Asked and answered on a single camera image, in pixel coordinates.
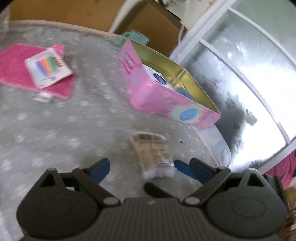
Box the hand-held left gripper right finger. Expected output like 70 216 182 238
182 158 264 207

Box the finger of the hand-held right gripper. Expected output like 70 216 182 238
174 160 192 179
144 183 164 198

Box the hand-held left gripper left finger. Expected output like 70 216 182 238
38 158 121 207

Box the clear packet with white label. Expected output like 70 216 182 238
131 133 177 181

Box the blue pouch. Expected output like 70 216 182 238
173 87 195 100

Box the pink tin box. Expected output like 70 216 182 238
118 39 221 130

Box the white packet with blue circle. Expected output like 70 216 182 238
142 64 174 90

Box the pink cloth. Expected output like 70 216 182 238
264 149 296 183

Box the white fabric cover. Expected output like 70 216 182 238
199 125 232 167

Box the white-framed frosted glass door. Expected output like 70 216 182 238
169 0 296 174

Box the white card with rainbow print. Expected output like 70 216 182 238
24 48 74 90

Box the pink fluffy towel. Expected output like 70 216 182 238
0 44 78 100

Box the teal cup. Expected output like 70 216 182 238
121 30 149 45

